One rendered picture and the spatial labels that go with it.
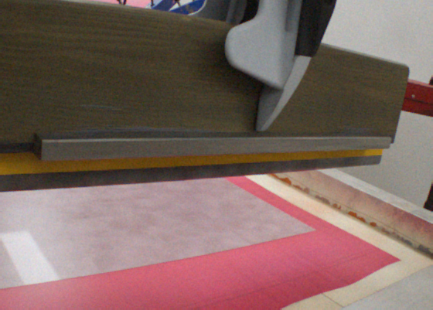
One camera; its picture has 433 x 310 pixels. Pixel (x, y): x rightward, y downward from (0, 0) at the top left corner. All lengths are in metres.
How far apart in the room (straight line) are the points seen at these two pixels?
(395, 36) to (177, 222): 2.22
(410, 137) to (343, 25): 0.77
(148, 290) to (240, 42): 0.18
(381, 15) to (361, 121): 2.26
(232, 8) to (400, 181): 2.25
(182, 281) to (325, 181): 0.29
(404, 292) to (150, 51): 0.24
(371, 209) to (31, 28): 0.44
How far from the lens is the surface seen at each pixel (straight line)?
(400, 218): 0.54
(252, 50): 0.26
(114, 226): 0.42
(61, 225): 0.41
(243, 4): 0.31
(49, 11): 0.22
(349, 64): 0.36
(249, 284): 0.37
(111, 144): 0.23
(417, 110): 1.47
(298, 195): 0.60
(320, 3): 0.27
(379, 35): 2.63
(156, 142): 0.24
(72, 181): 0.25
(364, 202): 0.56
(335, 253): 0.46
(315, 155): 0.37
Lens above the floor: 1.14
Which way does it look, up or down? 15 degrees down
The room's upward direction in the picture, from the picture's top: 10 degrees clockwise
